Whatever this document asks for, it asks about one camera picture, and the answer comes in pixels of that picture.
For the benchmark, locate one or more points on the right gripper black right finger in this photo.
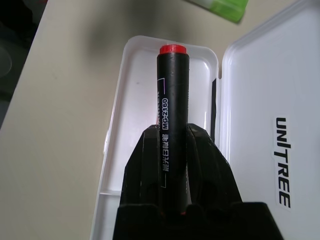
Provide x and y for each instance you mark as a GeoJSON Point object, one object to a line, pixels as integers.
{"type": "Point", "coordinates": [210, 175]}

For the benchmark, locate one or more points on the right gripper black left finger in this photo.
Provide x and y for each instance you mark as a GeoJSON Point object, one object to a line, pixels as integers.
{"type": "Point", "coordinates": [142, 170]}

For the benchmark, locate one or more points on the black marker with red cap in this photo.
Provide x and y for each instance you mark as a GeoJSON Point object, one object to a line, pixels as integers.
{"type": "Point", "coordinates": [173, 87]}

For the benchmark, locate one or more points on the white plastic pencil case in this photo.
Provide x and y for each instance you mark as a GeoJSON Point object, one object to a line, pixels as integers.
{"type": "Point", "coordinates": [262, 75]}

